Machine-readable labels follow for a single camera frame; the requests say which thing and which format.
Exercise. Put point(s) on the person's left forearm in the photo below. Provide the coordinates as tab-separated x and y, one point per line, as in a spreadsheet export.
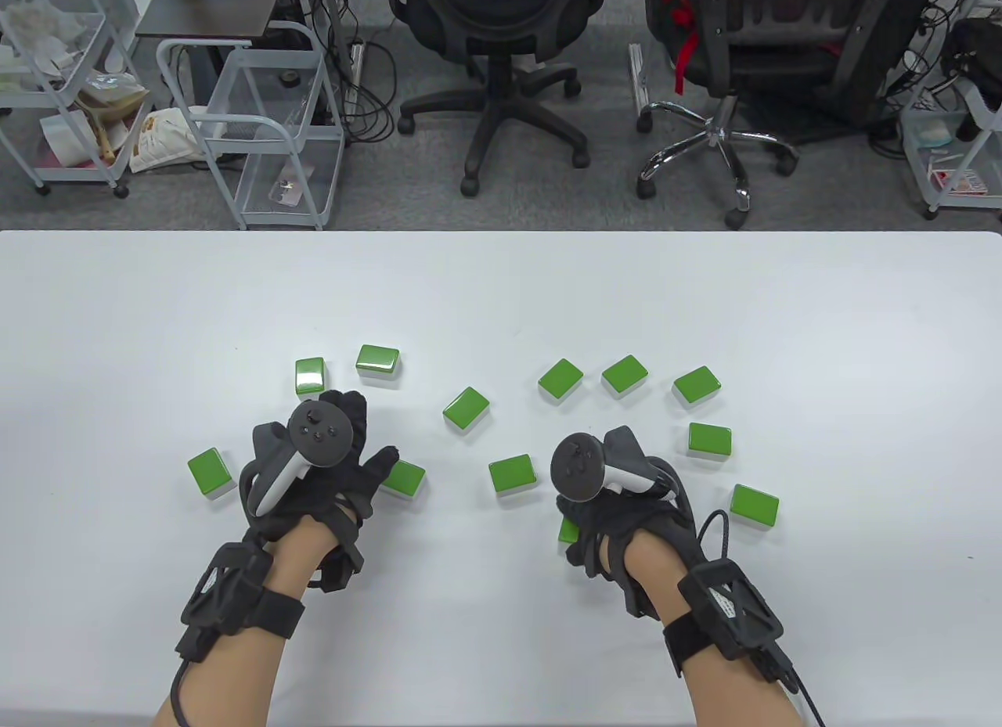
227	680

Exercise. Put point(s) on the person's left hand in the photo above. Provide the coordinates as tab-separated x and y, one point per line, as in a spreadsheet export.
344	500

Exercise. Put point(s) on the red ribbon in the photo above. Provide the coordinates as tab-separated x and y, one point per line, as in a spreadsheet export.
692	44

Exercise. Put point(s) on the black mesh office chair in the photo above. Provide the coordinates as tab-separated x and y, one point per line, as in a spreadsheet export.
491	101

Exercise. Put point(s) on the group of mahjong tiles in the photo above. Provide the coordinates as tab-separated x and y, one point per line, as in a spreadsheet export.
466	408

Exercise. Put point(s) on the black white handheld controller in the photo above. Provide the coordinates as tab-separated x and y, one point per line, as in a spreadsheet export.
317	433
578	465

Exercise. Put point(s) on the crumpled white plastic bag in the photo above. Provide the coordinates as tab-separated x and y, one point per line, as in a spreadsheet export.
35	23

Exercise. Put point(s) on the person's right forearm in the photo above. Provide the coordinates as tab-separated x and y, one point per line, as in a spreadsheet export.
736	696

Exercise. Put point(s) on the white power strip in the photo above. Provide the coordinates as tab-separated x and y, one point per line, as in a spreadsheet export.
639	77
358	68

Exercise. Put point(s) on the red white box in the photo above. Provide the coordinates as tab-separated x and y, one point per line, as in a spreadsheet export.
959	181

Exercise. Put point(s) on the dark desk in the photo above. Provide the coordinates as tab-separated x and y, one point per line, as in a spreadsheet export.
211	3

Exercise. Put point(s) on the light blue face mask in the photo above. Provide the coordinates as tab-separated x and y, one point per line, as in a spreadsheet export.
931	136

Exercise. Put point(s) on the small clear packet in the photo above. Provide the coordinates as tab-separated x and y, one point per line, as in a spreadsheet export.
286	191

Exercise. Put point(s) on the person's right hand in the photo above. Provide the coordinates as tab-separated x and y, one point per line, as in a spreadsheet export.
650	523

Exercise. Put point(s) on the white paper roll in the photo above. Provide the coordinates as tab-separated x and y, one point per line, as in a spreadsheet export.
59	136

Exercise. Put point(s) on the printed paper bag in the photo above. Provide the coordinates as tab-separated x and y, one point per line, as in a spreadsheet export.
160	140

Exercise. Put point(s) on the clear plastic bag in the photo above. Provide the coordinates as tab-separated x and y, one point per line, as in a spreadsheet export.
109	93

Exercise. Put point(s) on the green white mahjong tile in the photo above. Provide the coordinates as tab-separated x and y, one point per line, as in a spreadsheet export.
568	531

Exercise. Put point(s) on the black chrome-base office chair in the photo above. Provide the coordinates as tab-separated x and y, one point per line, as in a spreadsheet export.
771	62

